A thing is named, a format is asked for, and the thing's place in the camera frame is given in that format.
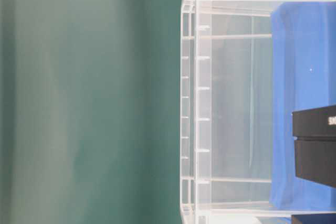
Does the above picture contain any black RealSense box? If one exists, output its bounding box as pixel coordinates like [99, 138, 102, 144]
[291, 213, 336, 224]
[292, 105, 335, 187]

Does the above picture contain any clear plastic storage case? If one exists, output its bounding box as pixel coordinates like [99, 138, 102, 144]
[180, 0, 335, 223]

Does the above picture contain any green table cloth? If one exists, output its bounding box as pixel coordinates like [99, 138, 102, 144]
[1, 0, 182, 223]

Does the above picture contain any blue plastic liner sheet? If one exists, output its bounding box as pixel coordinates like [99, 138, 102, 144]
[270, 2, 335, 211]

